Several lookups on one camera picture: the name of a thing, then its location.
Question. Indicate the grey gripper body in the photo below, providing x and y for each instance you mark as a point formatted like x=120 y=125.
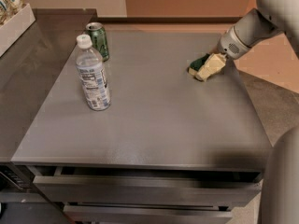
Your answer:
x=231 y=46

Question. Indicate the green and yellow sponge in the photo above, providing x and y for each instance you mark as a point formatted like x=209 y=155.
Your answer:
x=197 y=64

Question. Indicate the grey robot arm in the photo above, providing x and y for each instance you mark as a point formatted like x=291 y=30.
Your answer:
x=280 y=194

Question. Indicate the clear plastic water bottle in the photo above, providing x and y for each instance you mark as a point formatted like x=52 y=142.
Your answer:
x=92 y=74

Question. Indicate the grey metal cabinet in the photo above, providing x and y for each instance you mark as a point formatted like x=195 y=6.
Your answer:
x=160 y=118

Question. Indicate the green soda can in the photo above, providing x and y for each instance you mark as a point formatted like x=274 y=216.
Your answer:
x=98 y=36

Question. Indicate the upper metal drawer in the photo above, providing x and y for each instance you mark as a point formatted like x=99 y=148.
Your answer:
x=149 y=187

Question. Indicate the metal drawer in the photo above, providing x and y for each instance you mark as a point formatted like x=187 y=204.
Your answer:
x=141 y=215
x=149 y=187

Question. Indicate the white box with snacks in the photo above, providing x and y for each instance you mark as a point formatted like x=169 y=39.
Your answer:
x=16 y=17

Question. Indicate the lower metal drawer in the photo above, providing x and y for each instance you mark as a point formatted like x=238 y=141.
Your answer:
x=141 y=215

